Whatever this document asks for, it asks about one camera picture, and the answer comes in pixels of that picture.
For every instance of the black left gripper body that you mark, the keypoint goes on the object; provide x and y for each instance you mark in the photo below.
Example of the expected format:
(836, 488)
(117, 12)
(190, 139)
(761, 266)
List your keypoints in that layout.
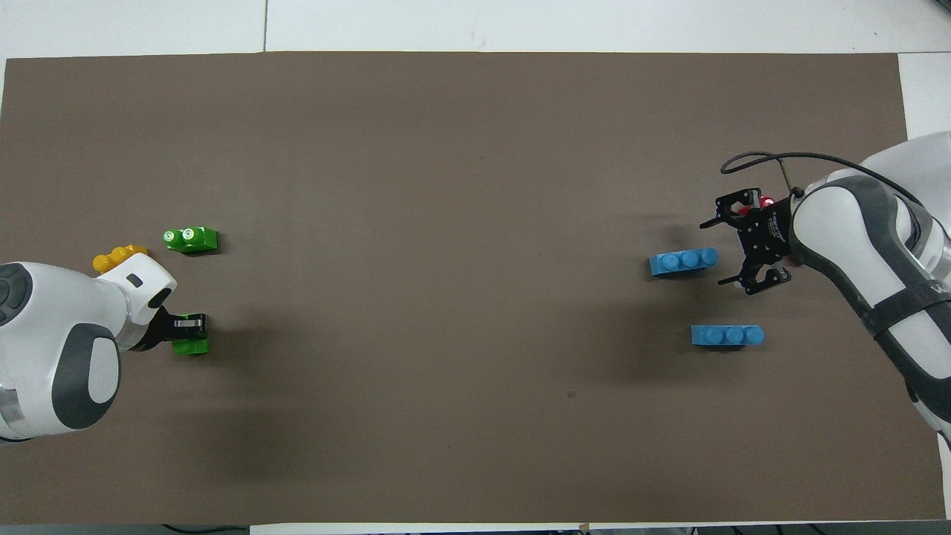
(162, 329)

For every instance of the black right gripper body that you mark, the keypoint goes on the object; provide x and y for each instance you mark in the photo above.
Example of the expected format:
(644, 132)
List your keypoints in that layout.
(765, 238)

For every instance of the green two-stud toy brick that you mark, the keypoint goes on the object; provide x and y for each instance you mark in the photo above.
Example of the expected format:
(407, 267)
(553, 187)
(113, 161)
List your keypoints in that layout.
(191, 239)
(192, 346)

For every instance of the blue three-stud toy brick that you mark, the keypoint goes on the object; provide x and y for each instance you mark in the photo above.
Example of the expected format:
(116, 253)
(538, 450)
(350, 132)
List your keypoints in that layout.
(726, 336)
(683, 262)

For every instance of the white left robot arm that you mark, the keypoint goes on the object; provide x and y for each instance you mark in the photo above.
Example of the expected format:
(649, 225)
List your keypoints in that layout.
(44, 349)

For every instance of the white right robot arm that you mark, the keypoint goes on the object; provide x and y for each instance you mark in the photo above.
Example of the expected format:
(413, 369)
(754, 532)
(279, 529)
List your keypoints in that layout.
(839, 223)

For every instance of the red one-stud toy brick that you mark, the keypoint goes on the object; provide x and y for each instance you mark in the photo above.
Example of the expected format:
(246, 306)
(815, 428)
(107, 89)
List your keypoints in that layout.
(767, 200)

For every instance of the yellow two-stud toy brick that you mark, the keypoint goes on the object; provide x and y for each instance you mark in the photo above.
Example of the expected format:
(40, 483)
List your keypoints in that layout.
(115, 258)

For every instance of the brown table mat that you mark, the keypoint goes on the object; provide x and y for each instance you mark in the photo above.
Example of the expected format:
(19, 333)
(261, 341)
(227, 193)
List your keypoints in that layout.
(446, 297)

